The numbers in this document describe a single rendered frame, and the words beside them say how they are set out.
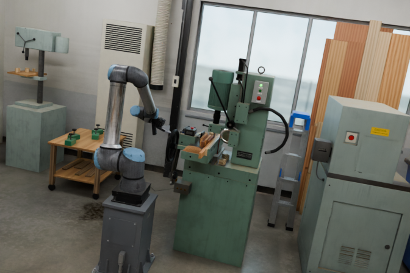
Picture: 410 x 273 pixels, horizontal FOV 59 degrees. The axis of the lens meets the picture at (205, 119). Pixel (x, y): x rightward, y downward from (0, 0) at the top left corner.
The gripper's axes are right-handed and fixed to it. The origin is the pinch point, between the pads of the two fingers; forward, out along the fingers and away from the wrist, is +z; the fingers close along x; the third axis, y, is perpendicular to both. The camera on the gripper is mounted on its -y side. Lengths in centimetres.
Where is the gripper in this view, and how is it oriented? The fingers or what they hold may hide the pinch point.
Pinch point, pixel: (169, 133)
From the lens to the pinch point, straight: 313.4
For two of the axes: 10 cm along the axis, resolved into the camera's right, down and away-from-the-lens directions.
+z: 8.6, 5.0, -1.2
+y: 4.6, -8.5, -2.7
